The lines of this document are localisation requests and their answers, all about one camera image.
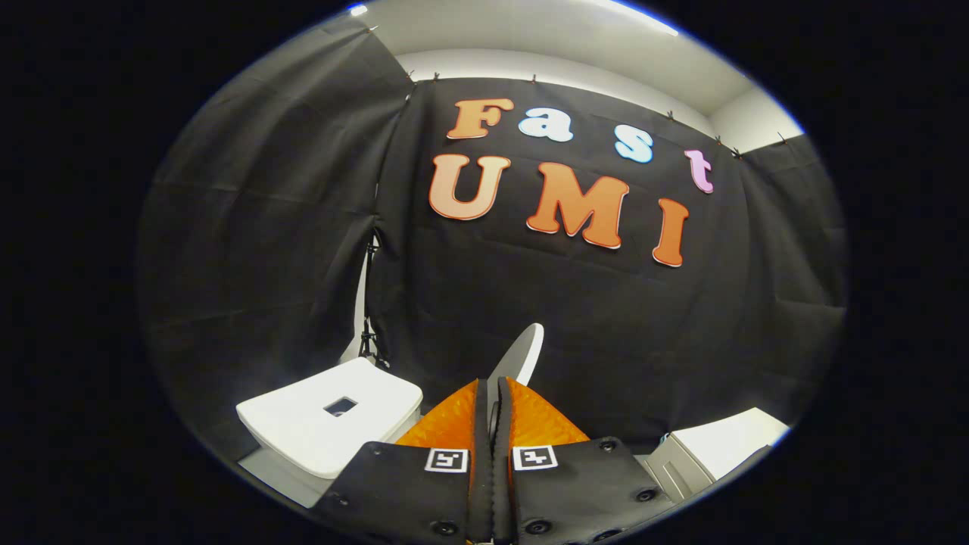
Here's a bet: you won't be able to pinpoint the white toilet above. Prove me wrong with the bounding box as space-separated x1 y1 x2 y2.
236 357 423 508

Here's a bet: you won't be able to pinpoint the white drawer cabinet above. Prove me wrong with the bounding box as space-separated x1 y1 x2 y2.
636 407 792 504

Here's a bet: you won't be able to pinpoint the white toilet lid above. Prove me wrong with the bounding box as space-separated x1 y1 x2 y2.
487 323 545 391

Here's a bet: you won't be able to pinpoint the black backdrop cloth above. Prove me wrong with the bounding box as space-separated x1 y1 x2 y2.
136 15 847 470

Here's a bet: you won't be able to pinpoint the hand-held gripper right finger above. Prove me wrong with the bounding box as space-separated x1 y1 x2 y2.
492 376 675 544

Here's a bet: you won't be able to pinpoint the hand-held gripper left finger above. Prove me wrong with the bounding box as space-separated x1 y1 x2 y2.
312 378 493 544

